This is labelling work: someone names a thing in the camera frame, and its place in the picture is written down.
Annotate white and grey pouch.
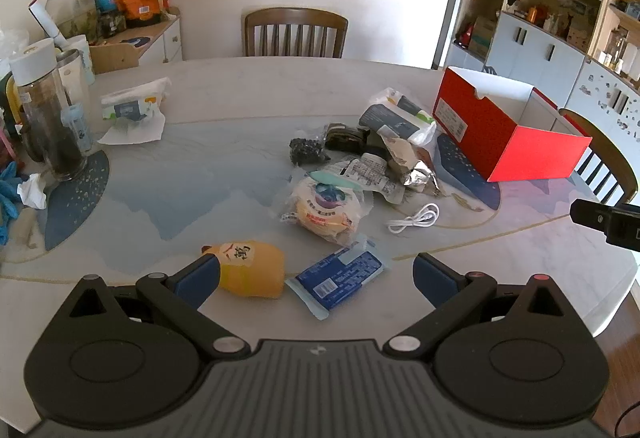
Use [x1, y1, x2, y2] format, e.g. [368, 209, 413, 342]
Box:
[357, 88, 437, 146]

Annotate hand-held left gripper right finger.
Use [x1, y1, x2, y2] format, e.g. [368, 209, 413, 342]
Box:
[382, 252, 581, 361]

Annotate white jug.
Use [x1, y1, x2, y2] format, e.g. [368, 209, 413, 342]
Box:
[54, 49, 91, 119]

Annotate wooden tray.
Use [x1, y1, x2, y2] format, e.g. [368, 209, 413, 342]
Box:
[89, 31, 146, 75]

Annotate clear bag with round roll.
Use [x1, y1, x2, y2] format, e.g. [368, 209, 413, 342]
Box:
[280, 168, 373, 244]

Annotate dark glass jar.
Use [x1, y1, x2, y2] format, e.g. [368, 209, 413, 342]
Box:
[97, 11, 128, 39]

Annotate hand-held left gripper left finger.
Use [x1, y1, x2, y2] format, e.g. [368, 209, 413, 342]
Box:
[60, 254, 252, 361]

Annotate silver foil wrapper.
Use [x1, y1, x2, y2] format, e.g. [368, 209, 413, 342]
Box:
[377, 124, 443, 196]

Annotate teal stick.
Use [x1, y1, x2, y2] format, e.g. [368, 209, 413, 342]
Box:
[307, 169, 363, 189]

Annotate clear bag of black beads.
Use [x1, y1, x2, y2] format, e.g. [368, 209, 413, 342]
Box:
[289, 137, 326, 166]

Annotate yellow squishy toy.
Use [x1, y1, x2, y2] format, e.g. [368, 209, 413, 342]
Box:
[201, 241, 286, 301]

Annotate open white tissue pack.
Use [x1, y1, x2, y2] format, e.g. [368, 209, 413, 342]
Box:
[100, 77, 172, 121]

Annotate white printed pouch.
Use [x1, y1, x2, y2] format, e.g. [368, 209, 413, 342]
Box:
[332, 158, 406, 204]

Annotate blue snack packet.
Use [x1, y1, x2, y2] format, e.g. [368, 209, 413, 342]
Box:
[285, 245, 386, 321]

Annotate dark blue placemat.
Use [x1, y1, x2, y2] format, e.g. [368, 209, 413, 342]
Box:
[44, 148, 111, 251]
[436, 133, 502, 211]

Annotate black snack packet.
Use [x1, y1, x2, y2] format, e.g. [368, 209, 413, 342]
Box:
[324, 122, 371, 154]

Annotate red cardboard box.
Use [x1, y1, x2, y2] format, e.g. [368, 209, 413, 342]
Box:
[432, 66, 593, 183]

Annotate white tissue sheet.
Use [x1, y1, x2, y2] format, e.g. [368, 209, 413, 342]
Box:
[96, 111, 166, 146]

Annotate crumpled white tissue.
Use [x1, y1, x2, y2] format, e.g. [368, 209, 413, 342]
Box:
[17, 173, 48, 210]

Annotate cardboard box with teal print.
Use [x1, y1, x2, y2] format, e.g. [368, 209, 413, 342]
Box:
[467, 16, 498, 62]

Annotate glass jar with white lid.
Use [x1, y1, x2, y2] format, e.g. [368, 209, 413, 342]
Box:
[9, 38, 86, 182]

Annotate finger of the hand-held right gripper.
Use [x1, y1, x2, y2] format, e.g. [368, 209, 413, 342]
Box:
[570, 199, 640, 250]

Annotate patterned white canister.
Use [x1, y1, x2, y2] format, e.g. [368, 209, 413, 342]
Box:
[65, 34, 97, 86]

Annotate white marble desktop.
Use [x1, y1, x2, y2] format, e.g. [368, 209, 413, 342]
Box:
[0, 56, 640, 438]

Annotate pale yellow container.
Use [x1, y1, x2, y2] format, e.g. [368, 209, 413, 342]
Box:
[4, 73, 23, 124]

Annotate small light blue container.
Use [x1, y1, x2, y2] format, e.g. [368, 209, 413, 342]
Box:
[61, 103, 95, 154]

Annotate white usb cable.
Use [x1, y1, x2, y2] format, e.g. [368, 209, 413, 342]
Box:
[387, 203, 441, 234]

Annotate blue gloves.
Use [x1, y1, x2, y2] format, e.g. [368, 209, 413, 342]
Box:
[0, 163, 26, 246]

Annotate wooden chair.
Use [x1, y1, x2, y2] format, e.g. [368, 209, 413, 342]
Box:
[559, 108, 636, 206]
[242, 7, 349, 59]

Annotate black cable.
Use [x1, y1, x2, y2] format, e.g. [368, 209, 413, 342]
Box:
[614, 404, 640, 438]

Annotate small white cabinet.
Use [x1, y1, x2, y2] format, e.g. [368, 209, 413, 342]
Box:
[87, 8, 182, 74]

